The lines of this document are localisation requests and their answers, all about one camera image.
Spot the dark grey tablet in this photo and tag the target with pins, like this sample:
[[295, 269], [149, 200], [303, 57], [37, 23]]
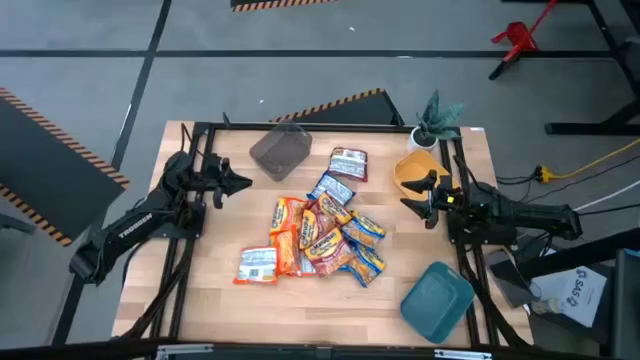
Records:
[[510, 277]]

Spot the green plant in white pot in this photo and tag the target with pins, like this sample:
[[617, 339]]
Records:
[[435, 122]]

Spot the black desk frame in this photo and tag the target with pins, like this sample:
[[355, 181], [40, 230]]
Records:
[[575, 128]]

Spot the silver aluminium bracket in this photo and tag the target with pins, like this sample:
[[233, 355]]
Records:
[[185, 350], [462, 354]]

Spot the black mat hazard-striped edge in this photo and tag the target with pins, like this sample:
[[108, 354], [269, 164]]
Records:
[[360, 112], [280, 4], [45, 165]]

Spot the red Maruchan noodle pack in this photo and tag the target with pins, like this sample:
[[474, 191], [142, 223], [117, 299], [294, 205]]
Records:
[[348, 164], [310, 227], [327, 252], [334, 207]]

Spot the small beige bottle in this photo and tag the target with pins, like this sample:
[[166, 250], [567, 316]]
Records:
[[547, 306]]

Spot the white printed paper sheet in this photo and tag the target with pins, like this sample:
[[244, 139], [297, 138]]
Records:
[[585, 295]]

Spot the black metal table frame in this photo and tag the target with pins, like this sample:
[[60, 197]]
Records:
[[300, 127]]

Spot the teal plastic bin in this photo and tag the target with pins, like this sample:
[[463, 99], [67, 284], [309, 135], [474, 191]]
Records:
[[437, 302]]

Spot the black furniture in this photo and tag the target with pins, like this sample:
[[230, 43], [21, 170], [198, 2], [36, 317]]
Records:
[[627, 300]]

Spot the red metal stand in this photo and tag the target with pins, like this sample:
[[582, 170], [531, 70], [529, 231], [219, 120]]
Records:
[[517, 37]]

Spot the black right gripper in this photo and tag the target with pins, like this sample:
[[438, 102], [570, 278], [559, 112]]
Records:
[[445, 197]]

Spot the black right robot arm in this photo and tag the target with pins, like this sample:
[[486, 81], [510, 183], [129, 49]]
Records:
[[525, 217]]

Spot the grey metal leg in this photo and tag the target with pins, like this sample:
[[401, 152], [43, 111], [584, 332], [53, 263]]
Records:
[[15, 223]]

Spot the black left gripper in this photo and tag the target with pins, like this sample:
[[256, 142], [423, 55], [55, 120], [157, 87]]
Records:
[[211, 182]]

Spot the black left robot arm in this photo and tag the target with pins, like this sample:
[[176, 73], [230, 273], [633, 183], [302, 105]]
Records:
[[135, 225]]

